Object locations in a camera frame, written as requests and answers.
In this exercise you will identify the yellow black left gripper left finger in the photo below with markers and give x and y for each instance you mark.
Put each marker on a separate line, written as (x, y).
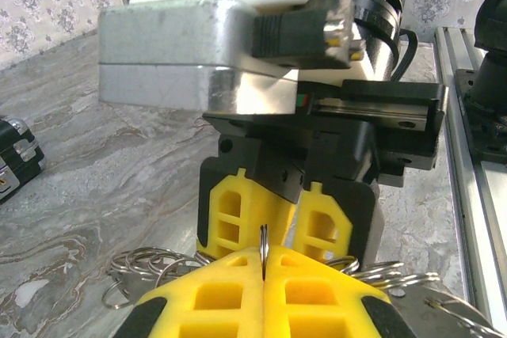
(253, 314)

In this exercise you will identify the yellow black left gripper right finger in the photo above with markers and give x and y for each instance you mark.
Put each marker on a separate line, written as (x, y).
(275, 314)

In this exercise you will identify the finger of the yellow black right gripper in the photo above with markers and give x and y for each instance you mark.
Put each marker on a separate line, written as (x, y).
(206, 203)
(356, 203)

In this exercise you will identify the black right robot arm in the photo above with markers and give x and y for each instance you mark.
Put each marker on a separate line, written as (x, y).
(491, 77)

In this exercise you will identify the black case with metal corners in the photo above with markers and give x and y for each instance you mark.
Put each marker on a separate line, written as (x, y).
(20, 156)

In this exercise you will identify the aluminium frame rail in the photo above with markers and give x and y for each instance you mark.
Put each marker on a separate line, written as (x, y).
(467, 195)

